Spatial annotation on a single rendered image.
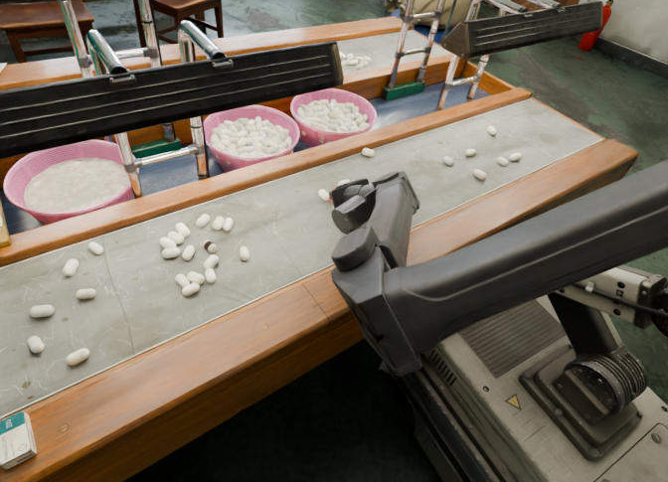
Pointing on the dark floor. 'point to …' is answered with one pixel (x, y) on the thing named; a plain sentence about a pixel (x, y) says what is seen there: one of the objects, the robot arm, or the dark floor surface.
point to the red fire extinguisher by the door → (595, 31)
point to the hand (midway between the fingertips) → (331, 199)
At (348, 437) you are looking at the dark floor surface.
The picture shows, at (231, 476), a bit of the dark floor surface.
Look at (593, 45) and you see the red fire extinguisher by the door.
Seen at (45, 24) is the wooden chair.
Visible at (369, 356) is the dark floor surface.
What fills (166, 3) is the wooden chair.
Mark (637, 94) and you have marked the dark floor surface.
